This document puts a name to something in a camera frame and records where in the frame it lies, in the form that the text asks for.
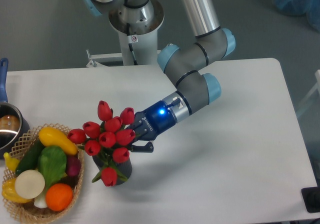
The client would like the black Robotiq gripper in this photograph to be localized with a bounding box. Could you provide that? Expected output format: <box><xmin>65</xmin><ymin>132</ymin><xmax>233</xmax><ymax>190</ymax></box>
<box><xmin>130</xmin><ymin>100</ymin><xmax>177</xmax><ymax>152</ymax></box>

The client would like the red tulip bouquet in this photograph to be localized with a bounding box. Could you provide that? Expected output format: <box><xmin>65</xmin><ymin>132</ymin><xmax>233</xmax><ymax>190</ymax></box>
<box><xmin>66</xmin><ymin>100</ymin><xmax>141</xmax><ymax>188</ymax></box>

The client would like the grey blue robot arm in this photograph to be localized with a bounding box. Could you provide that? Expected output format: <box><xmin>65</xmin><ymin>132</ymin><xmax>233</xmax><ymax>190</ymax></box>
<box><xmin>84</xmin><ymin>0</ymin><xmax>236</xmax><ymax>153</ymax></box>

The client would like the dark grey ribbed vase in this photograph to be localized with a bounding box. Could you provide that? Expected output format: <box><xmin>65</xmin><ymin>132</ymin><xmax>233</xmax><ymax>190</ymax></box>
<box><xmin>91</xmin><ymin>156</ymin><xmax>132</xmax><ymax>187</ymax></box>

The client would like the purple red onion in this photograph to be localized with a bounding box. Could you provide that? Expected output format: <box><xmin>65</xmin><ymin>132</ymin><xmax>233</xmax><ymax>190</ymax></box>
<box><xmin>65</xmin><ymin>156</ymin><xmax>82</xmax><ymax>177</ymax></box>

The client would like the green lettuce leaf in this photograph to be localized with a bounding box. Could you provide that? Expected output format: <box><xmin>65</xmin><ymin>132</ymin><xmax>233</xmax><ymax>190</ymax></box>
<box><xmin>37</xmin><ymin>145</ymin><xmax>67</xmax><ymax>191</ymax></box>

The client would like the yellow squash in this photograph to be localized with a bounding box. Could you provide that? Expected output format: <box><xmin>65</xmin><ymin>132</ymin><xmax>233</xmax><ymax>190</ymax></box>
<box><xmin>38</xmin><ymin>126</ymin><xmax>78</xmax><ymax>156</ymax></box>

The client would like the orange fruit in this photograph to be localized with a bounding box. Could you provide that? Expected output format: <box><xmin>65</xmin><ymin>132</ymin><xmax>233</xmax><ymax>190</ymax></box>
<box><xmin>45</xmin><ymin>183</ymin><xmax>73</xmax><ymax>212</ymax></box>

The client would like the woven wicker basket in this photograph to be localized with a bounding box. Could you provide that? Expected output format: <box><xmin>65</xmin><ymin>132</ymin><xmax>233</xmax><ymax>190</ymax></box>
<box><xmin>0</xmin><ymin>123</ymin><xmax>85</xmax><ymax>224</ymax></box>

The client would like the dark green cucumber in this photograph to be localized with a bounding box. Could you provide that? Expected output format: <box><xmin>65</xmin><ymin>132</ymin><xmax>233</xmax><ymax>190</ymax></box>
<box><xmin>15</xmin><ymin>139</ymin><xmax>45</xmax><ymax>176</ymax></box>

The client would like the white round radish slice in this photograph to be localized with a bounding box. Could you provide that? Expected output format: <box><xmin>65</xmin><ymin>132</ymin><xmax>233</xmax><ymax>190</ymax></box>
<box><xmin>14</xmin><ymin>169</ymin><xmax>45</xmax><ymax>199</ymax></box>

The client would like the dark blue saucepan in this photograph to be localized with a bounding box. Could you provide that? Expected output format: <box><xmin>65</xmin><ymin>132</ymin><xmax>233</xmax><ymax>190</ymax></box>
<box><xmin>0</xmin><ymin>57</ymin><xmax>30</xmax><ymax>160</ymax></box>

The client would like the yellow bell pepper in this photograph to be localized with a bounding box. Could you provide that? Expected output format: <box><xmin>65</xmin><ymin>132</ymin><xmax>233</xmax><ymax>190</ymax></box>
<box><xmin>1</xmin><ymin>178</ymin><xmax>32</xmax><ymax>204</ymax></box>

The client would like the black device at edge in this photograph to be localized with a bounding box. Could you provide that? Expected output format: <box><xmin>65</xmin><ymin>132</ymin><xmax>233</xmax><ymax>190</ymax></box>
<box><xmin>301</xmin><ymin>186</ymin><xmax>320</xmax><ymax>213</ymax></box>

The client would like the blue plastic bag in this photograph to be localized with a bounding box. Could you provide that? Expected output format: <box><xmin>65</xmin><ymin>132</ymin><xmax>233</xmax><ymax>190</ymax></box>
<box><xmin>272</xmin><ymin>0</ymin><xmax>320</xmax><ymax>31</ymax></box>

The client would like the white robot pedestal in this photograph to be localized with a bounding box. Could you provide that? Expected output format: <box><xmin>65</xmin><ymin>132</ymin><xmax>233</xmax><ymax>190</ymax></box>
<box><xmin>85</xmin><ymin>0</ymin><xmax>176</xmax><ymax>68</ymax></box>

